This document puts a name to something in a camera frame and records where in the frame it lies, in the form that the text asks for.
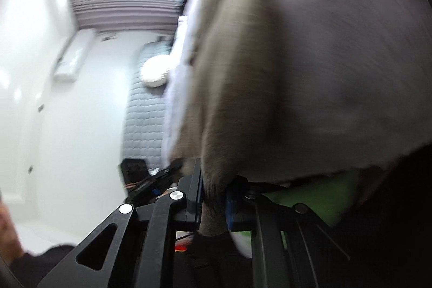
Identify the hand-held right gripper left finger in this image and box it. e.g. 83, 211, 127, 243
36, 158, 203, 288

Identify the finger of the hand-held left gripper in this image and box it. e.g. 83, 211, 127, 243
148, 160, 185, 191

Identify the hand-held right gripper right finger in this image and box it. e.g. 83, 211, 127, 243
225, 176, 352, 288

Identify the brown knit sweater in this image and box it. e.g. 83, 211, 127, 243
170, 0, 287, 238

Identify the grey quilted headboard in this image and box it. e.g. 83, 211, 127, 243
123, 40, 177, 168

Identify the green patterned cushion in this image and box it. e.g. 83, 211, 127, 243
233, 169, 360, 258

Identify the round white pleated pillow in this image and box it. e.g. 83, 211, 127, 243
140, 55, 173, 87

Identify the white air conditioner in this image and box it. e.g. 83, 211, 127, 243
53, 30, 97, 82

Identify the grey curtain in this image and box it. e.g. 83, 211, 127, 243
69, 0, 181, 36

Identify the lavender plush blanket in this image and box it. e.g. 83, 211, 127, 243
162, 0, 432, 181

